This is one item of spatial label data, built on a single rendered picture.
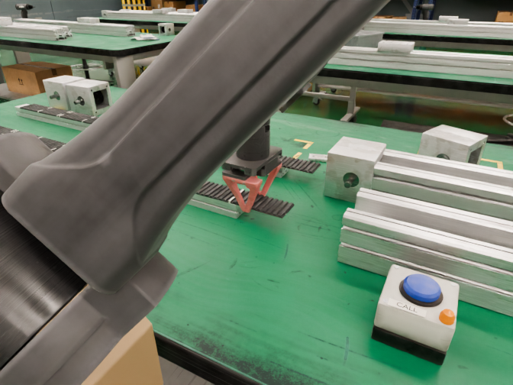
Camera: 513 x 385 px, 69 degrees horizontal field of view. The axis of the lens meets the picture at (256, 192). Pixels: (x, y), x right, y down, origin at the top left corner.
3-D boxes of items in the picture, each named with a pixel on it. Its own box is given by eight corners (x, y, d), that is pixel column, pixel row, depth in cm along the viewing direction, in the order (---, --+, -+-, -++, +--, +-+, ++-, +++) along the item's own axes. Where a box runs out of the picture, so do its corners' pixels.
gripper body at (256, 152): (282, 157, 66) (284, 117, 63) (254, 179, 59) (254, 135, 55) (251, 150, 69) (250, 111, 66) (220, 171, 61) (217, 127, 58)
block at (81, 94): (66, 114, 124) (58, 85, 119) (92, 106, 133) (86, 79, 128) (88, 118, 120) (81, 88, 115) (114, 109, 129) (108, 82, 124)
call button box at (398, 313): (369, 338, 45) (378, 300, 42) (386, 289, 52) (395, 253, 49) (442, 367, 42) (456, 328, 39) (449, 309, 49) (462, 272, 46)
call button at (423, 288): (398, 301, 43) (401, 288, 42) (404, 279, 46) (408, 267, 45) (436, 314, 41) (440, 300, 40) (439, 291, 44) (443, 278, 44)
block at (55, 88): (43, 109, 130) (35, 81, 125) (71, 101, 138) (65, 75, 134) (62, 113, 126) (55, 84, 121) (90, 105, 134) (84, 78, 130)
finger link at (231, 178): (275, 204, 68) (276, 156, 64) (256, 222, 63) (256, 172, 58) (243, 195, 71) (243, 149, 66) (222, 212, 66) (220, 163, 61)
